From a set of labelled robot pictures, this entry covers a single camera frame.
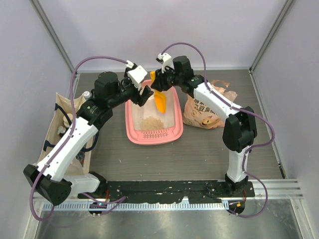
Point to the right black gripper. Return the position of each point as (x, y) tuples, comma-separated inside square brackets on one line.
[(160, 83)]

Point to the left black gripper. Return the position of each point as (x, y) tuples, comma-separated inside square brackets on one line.
[(137, 99)]

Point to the yellow plastic scoop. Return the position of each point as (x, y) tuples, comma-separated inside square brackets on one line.
[(160, 101)]

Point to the pink cat litter bag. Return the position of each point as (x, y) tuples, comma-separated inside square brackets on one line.
[(197, 114)]

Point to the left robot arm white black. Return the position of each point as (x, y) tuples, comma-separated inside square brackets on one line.
[(48, 177)]

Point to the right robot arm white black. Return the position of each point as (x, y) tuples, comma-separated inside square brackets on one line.
[(240, 126)]

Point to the tan litter pile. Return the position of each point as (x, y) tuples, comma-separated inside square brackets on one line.
[(151, 123)]

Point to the pink litter box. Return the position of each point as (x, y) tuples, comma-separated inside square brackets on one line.
[(172, 120)]

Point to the clear plastic water bottle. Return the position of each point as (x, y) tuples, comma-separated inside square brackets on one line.
[(87, 95)]

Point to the beige wooden item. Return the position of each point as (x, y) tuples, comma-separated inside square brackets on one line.
[(67, 120)]

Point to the dark bottle white pump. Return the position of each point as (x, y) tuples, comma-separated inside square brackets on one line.
[(61, 131)]

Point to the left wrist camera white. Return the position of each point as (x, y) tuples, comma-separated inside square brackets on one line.
[(136, 73)]

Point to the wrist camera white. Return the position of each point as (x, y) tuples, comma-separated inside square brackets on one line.
[(165, 60), (136, 73)]

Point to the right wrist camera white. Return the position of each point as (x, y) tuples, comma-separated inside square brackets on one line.
[(165, 60)]

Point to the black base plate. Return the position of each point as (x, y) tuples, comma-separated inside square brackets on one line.
[(169, 192)]

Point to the aluminium rail frame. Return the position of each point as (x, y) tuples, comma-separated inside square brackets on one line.
[(265, 191)]

